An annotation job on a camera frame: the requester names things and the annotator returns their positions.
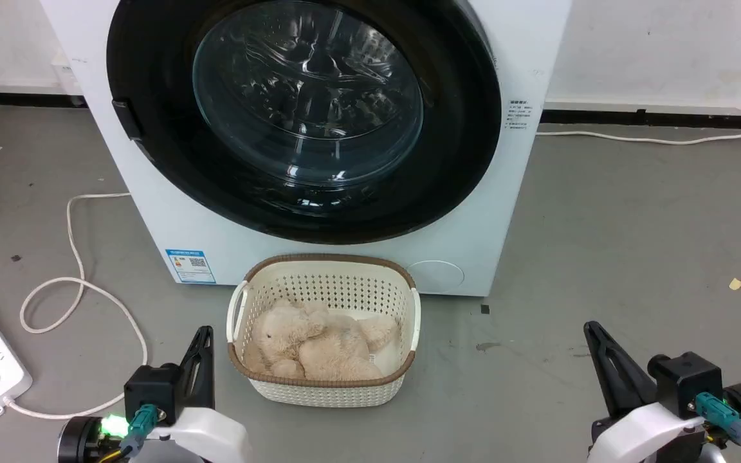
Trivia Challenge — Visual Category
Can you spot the teal left cable connector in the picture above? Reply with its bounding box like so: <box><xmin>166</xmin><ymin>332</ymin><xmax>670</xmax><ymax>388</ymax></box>
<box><xmin>120</xmin><ymin>404</ymin><xmax>159</xmax><ymax>457</ymax></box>

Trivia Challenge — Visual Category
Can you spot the teal cable connector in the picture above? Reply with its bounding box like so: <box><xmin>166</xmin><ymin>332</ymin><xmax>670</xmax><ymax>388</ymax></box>
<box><xmin>120</xmin><ymin>404</ymin><xmax>159</xmax><ymax>457</ymax></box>
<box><xmin>695</xmin><ymin>392</ymin><xmax>741</xmax><ymax>446</ymax></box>

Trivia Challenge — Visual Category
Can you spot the white warning text sticker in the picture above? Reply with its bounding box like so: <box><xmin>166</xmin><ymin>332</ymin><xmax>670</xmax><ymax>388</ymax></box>
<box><xmin>504</xmin><ymin>100</ymin><xmax>531</xmax><ymax>131</ymax></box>

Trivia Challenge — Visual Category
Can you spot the cream perforated laundry basket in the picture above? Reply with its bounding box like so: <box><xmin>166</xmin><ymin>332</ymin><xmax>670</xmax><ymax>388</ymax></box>
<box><xmin>226</xmin><ymin>253</ymin><xmax>421</xmax><ymax>408</ymax></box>

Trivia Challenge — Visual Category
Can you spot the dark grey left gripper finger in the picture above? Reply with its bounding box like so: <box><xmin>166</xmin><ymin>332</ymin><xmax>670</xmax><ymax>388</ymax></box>
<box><xmin>178</xmin><ymin>326</ymin><xmax>215</xmax><ymax>412</ymax></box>

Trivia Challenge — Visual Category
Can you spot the beige plush teddy bear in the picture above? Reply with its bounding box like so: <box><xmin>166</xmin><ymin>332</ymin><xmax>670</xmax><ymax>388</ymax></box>
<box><xmin>242</xmin><ymin>298</ymin><xmax>401</xmax><ymax>381</ymax></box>

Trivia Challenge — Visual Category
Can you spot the white front-load washing machine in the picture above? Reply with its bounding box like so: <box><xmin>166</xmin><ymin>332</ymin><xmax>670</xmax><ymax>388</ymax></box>
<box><xmin>39</xmin><ymin>0</ymin><xmax>574</xmax><ymax>298</ymax></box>

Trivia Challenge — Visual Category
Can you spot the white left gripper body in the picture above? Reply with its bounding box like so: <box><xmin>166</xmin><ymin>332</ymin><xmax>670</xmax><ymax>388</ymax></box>
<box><xmin>145</xmin><ymin>405</ymin><xmax>253</xmax><ymax>463</ymax></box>

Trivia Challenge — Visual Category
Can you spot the black round glass washer door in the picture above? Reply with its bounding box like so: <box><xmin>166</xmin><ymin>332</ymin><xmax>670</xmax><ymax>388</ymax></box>
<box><xmin>106</xmin><ymin>0</ymin><xmax>502</xmax><ymax>245</ymax></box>

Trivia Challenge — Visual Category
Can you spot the white power strip cable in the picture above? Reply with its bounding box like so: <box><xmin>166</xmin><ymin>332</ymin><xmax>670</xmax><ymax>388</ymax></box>
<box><xmin>3</xmin><ymin>192</ymin><xmax>149</xmax><ymax>421</ymax></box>

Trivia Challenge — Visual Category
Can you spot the white washer power cable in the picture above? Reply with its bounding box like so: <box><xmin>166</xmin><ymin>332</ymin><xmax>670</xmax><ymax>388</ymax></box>
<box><xmin>536</xmin><ymin>121</ymin><xmax>741</xmax><ymax>146</ymax></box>

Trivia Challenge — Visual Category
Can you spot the blue energy label sticker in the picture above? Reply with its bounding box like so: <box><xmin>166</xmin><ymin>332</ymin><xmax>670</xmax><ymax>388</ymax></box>
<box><xmin>165</xmin><ymin>250</ymin><xmax>217</xmax><ymax>284</ymax></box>

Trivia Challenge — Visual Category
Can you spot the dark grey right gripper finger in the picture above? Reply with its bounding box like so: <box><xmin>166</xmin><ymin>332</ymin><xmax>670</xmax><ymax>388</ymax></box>
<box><xmin>584</xmin><ymin>321</ymin><xmax>658</xmax><ymax>418</ymax></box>

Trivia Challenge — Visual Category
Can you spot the round white filter cover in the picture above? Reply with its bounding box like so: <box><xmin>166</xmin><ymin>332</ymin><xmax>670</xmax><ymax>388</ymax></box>
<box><xmin>407</xmin><ymin>260</ymin><xmax>465</xmax><ymax>295</ymax></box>

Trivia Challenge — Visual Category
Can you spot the teal right cable connector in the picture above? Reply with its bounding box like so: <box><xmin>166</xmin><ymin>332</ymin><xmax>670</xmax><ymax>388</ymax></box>
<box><xmin>695</xmin><ymin>392</ymin><xmax>741</xmax><ymax>446</ymax></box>

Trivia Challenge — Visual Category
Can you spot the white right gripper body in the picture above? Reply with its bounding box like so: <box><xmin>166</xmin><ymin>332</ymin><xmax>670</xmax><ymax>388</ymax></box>
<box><xmin>586</xmin><ymin>402</ymin><xmax>707</xmax><ymax>463</ymax></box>

